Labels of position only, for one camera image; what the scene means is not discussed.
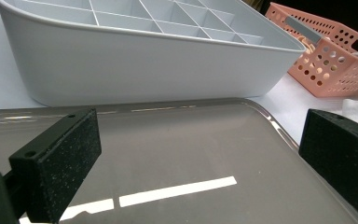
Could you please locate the white divided storage box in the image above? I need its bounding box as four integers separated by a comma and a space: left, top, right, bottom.
0, 0, 307, 107

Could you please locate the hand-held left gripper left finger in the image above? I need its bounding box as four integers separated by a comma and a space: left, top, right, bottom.
8, 107, 103, 224

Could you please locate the grey transparent box lid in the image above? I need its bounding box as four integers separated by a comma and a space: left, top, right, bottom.
0, 97, 358, 224

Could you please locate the light beige sock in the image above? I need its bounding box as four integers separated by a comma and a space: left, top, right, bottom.
296, 35, 318, 55

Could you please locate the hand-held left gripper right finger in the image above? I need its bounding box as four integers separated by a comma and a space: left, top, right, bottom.
297, 108, 358, 223

